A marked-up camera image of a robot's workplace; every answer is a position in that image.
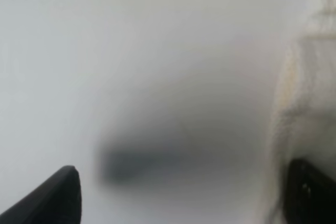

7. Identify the cream white towel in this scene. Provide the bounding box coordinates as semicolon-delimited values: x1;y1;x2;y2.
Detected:
263;0;335;223

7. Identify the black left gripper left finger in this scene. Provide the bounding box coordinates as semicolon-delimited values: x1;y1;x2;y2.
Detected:
1;166;82;223

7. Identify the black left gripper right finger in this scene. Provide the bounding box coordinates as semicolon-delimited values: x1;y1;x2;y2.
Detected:
284;159;335;224

